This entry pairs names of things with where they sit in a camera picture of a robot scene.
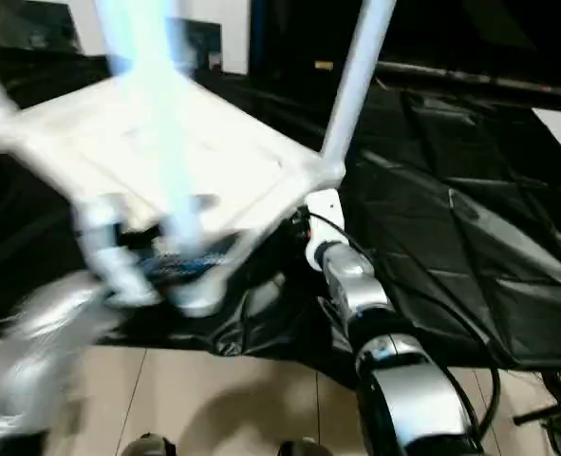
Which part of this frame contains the white cabinet with glass doors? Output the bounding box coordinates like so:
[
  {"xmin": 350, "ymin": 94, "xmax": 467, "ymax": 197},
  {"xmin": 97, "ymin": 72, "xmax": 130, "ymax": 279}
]
[{"xmin": 0, "ymin": 0, "xmax": 254, "ymax": 75}]

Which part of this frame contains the grey metal rail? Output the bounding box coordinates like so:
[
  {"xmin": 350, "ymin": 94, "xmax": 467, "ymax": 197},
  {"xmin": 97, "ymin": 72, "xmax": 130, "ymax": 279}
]
[{"xmin": 375, "ymin": 61, "xmax": 561, "ymax": 98}]

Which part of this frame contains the black right robot foot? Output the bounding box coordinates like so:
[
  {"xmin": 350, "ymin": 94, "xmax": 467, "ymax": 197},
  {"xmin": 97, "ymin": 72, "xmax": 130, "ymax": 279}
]
[{"xmin": 278, "ymin": 439, "xmax": 333, "ymax": 456}]

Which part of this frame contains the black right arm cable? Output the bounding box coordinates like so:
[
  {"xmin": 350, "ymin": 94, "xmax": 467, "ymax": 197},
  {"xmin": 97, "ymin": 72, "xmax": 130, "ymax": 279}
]
[{"xmin": 309, "ymin": 211, "xmax": 501, "ymax": 438}]

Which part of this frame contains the black tripod stand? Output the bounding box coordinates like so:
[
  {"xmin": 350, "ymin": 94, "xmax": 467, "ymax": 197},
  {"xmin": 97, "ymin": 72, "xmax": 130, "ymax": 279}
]
[{"xmin": 513, "ymin": 370, "xmax": 561, "ymax": 456}]

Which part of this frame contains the black mat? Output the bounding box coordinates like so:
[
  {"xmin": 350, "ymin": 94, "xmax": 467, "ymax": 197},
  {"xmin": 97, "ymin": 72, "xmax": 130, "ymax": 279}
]
[{"xmin": 0, "ymin": 43, "xmax": 561, "ymax": 371}]

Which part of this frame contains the black robot foot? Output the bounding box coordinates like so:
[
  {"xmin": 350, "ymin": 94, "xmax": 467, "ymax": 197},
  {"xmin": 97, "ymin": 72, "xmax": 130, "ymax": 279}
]
[
  {"xmin": 278, "ymin": 439, "xmax": 333, "ymax": 456},
  {"xmin": 119, "ymin": 433, "xmax": 177, "ymax": 456}
]

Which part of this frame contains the white plastic table top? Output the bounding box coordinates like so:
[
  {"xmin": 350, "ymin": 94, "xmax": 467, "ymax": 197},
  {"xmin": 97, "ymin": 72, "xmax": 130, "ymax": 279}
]
[{"xmin": 0, "ymin": 71, "xmax": 349, "ymax": 316}]

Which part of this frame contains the black left robot foot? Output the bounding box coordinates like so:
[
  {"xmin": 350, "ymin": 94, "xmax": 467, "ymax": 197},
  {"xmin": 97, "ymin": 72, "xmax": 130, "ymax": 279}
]
[{"xmin": 119, "ymin": 433, "xmax": 177, "ymax": 456}]

